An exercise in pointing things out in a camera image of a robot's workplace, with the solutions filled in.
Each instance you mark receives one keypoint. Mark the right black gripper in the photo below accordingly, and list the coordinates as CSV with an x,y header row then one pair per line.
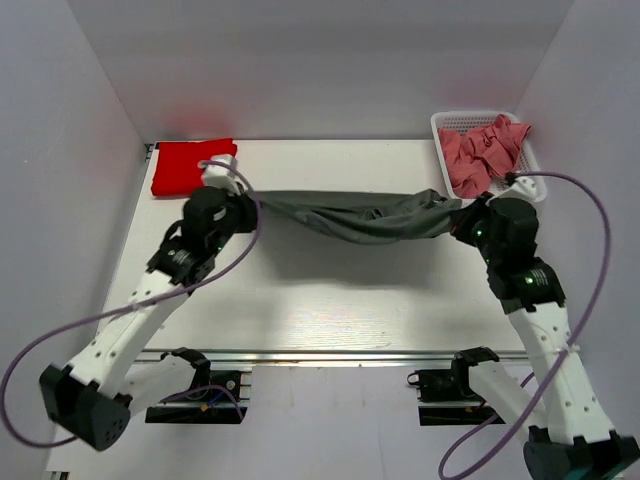
x,y
463,217

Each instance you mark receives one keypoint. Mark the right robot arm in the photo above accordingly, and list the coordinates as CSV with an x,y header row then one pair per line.
x,y
564,431

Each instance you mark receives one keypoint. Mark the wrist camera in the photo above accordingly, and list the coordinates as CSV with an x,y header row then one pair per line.
x,y
525,187
218,172

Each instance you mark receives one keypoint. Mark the crumpled pink t-shirt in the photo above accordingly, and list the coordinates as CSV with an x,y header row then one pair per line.
x,y
481,155

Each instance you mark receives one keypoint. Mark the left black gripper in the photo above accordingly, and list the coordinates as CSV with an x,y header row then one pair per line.
x,y
249,209

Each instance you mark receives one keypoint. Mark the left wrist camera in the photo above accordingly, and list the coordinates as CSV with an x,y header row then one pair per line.
x,y
218,172

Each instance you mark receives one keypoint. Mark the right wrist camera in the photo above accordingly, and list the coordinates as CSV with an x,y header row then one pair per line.
x,y
525,187

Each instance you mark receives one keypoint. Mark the aluminium table rail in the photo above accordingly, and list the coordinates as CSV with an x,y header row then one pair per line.
x,y
238,359

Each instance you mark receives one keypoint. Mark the folded red t-shirt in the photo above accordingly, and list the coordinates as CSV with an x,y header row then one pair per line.
x,y
177,172

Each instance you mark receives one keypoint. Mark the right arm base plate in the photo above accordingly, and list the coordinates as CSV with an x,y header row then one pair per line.
x,y
440,402

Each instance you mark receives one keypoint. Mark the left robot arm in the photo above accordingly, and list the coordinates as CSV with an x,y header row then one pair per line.
x,y
95,394

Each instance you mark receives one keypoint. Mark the dark grey t-shirt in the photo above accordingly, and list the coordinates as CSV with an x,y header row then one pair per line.
x,y
365,218

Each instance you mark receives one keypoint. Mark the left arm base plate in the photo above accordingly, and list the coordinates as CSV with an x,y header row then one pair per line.
x,y
225,402

